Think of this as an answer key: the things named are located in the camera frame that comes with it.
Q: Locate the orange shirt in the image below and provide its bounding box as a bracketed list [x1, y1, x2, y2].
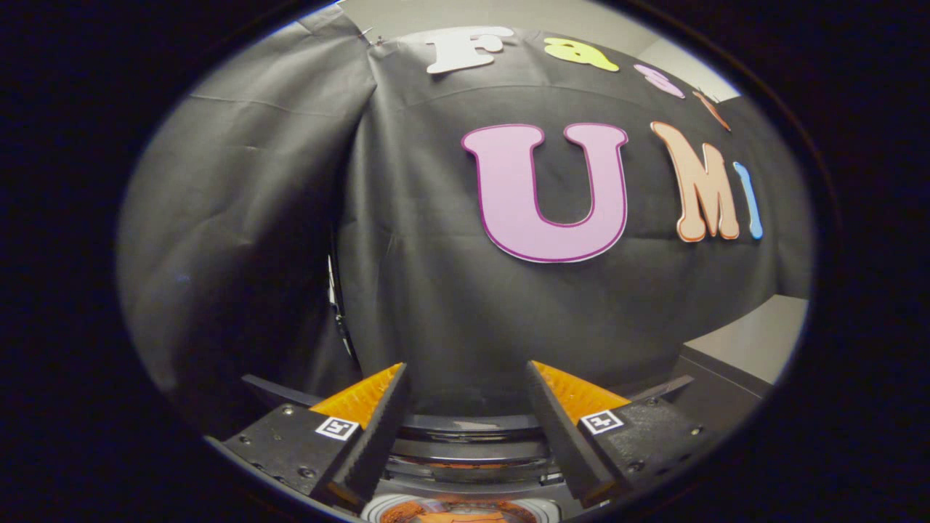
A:
[378, 498, 538, 523]

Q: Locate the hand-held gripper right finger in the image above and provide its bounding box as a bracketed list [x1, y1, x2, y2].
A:
[525, 360, 716, 508]

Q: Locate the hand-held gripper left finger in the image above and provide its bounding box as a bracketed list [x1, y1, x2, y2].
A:
[222, 362, 409, 509]

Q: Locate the black backdrop cloth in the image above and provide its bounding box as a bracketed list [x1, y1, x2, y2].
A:
[116, 4, 813, 437]

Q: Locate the beige cabinet with dark frame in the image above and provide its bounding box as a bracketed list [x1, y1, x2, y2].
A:
[672, 294, 809, 437]

